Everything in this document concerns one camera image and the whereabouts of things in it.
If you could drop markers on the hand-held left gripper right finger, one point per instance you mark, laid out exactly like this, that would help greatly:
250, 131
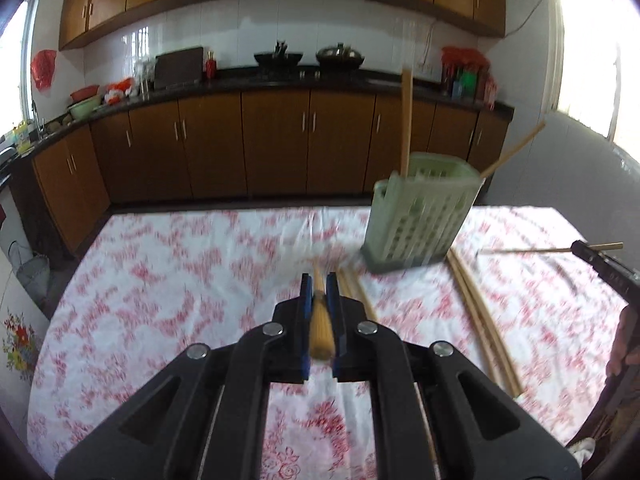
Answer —
334, 310

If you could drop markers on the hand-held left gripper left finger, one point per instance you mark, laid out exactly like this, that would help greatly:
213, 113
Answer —
304, 310

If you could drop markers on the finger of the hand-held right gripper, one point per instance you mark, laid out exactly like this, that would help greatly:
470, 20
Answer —
600, 262

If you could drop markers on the green plastic chopstick holder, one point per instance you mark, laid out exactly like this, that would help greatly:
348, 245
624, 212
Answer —
420, 220

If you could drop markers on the steel cup of utensils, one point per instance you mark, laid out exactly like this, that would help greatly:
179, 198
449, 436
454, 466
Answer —
144, 77

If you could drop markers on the person's right hand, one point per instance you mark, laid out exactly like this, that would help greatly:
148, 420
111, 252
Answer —
625, 340

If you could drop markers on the red floral tablecloth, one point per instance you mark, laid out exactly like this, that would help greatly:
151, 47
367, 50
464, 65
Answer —
175, 285

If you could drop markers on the wooden base cabinets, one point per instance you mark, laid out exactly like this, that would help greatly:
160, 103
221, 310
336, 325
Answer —
275, 145

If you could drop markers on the wide bright window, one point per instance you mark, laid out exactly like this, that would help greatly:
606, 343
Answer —
590, 60

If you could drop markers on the cluster of condiment bottles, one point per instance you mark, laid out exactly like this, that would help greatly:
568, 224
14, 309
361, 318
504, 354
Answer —
467, 85

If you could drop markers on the black gas stove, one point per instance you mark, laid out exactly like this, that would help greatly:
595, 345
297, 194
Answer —
310, 74

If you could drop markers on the black kitchen countertop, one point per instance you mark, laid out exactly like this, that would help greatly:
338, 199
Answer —
235, 84

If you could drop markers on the crumpled red plastic bag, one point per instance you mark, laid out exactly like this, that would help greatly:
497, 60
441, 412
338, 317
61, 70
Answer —
465, 55

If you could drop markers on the pot with metal lid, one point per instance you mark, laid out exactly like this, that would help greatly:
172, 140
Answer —
340, 57

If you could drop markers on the black wok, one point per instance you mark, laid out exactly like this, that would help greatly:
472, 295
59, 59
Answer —
278, 57

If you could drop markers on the red bottle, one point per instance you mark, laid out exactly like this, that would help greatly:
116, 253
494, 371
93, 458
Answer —
211, 67

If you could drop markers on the dark cutting board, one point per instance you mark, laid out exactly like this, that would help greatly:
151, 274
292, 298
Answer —
178, 67

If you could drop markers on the red and white plastic bag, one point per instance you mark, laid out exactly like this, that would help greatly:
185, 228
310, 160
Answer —
119, 91

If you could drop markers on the white flower-print panel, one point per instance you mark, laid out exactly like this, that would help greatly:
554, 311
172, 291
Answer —
20, 350

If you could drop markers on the green basin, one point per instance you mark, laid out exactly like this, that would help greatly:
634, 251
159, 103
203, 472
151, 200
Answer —
84, 109

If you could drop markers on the red basin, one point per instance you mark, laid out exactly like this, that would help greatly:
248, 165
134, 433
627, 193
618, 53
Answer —
85, 93

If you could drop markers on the steel faucet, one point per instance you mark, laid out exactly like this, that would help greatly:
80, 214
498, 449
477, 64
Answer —
36, 120

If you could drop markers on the yellow dish soap bottle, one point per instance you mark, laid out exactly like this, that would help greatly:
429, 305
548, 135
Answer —
23, 139

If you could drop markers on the hanging red plastic bag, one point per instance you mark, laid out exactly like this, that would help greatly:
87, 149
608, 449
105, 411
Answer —
44, 70

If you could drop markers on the narrow window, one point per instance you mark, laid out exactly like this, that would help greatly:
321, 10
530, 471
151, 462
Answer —
15, 70

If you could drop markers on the wall socket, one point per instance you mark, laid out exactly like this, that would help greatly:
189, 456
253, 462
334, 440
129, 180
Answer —
425, 67

